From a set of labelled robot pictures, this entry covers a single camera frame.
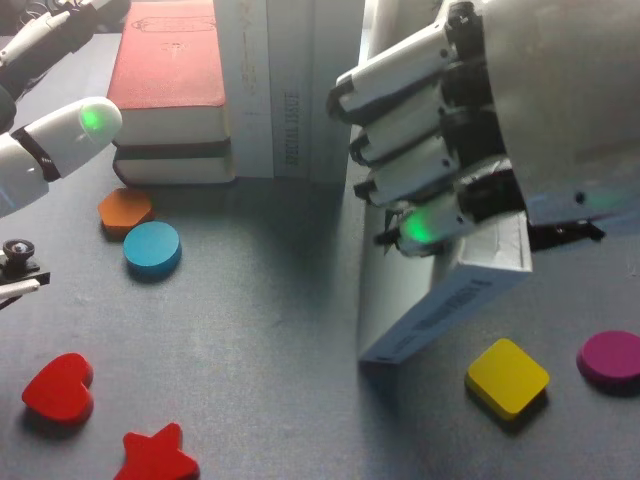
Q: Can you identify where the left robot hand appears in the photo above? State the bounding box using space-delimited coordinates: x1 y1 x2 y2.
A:
327 0 640 259

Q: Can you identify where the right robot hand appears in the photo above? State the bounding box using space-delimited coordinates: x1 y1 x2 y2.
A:
0 0 132 69

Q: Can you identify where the white book with barcode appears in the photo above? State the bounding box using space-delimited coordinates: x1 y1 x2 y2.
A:
349 0 534 369

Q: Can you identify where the red hardcover book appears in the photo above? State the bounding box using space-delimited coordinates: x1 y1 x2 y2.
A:
106 0 230 147

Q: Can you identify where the dark-covered thick book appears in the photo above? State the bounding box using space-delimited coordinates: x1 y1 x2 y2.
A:
112 139 237 189

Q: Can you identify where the orange hexagon block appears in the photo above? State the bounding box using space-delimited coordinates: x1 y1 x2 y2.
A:
97 187 155 240

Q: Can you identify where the white book Chinese spine text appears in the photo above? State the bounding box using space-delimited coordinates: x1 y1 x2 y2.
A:
227 0 274 180

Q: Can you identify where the blue round block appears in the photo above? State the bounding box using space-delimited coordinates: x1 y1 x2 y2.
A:
123 220 183 279

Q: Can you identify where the white book black spine lettering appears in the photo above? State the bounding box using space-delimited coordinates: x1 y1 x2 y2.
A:
267 0 369 186

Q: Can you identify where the magenta round block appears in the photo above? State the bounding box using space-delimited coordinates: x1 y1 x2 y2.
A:
576 329 640 397

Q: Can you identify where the yellow square block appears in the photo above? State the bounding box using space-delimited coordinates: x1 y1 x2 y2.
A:
464 337 551 422

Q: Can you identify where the red heart block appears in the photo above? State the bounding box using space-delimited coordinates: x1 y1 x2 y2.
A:
21 352 95 427

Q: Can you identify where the grey table cloth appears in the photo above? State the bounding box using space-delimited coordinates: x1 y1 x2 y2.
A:
0 29 640 480

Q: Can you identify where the red star block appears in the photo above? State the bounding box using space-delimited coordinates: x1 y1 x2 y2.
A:
113 422 200 480

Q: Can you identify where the black fisheye camera on bracket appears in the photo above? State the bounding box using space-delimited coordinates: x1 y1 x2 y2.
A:
0 238 52 312

